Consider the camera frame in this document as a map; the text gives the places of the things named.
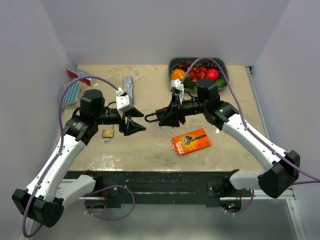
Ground dark grapes bunch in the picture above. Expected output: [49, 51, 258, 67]
[173, 60, 219, 73]

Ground blue zigzag sponge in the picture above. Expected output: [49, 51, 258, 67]
[60, 82, 82, 110]

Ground red apple back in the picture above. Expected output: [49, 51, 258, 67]
[205, 68, 219, 82]

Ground red toothpaste box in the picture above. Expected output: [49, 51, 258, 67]
[66, 66, 95, 87]

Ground purple cable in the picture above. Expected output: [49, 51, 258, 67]
[181, 57, 320, 216]
[21, 75, 136, 238]

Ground grey fruit tray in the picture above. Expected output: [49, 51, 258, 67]
[168, 57, 229, 94]

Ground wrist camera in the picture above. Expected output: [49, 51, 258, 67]
[115, 87, 134, 117]
[169, 79, 184, 102]

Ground black padlock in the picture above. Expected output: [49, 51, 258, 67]
[144, 109, 166, 123]

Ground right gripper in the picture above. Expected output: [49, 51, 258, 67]
[159, 93, 208, 128]

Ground black base frame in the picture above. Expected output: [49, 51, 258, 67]
[59, 170, 253, 208]

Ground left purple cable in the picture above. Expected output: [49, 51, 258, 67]
[21, 75, 136, 238]

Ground red strawberries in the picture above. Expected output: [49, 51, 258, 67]
[186, 66, 207, 82]

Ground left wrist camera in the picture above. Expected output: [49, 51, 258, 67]
[115, 87, 134, 117]

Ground orange razor box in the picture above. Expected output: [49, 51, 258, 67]
[171, 128, 211, 156]

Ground brass padlock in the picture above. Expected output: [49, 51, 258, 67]
[101, 127, 114, 139]

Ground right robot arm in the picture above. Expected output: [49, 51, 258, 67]
[155, 78, 300, 199]

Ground purple toothpaste box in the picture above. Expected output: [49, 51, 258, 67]
[123, 75, 134, 103]

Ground orange pineapple toy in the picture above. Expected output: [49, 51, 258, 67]
[170, 68, 186, 81]

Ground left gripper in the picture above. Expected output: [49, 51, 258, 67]
[94, 106, 146, 135]

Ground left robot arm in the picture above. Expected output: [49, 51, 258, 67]
[12, 89, 146, 228]

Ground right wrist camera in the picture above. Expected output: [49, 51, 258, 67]
[169, 79, 184, 102]

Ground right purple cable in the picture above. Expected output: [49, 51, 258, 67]
[181, 57, 320, 216]

